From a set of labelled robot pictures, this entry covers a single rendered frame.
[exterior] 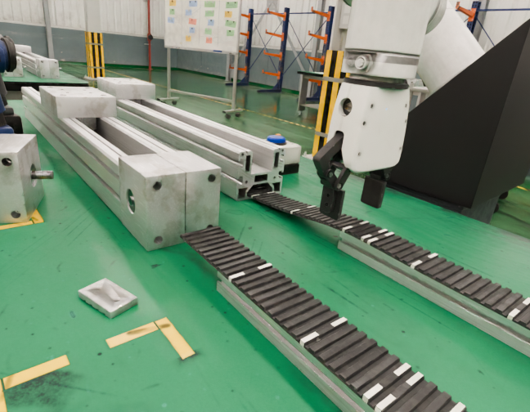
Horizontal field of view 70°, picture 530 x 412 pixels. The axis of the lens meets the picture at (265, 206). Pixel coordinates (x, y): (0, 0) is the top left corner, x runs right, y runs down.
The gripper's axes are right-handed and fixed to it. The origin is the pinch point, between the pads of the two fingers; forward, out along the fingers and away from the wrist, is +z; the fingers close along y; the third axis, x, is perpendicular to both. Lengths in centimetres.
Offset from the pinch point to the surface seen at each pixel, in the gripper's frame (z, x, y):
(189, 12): -65, 566, 273
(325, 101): 22, 234, 250
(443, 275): 2.8, -14.4, -1.7
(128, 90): -5, 77, -2
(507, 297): 3.0, -19.9, 0.7
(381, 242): 2.6, -6.4, -1.6
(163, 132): 0.7, 48.2, -5.0
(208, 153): 0.4, 29.1, -5.0
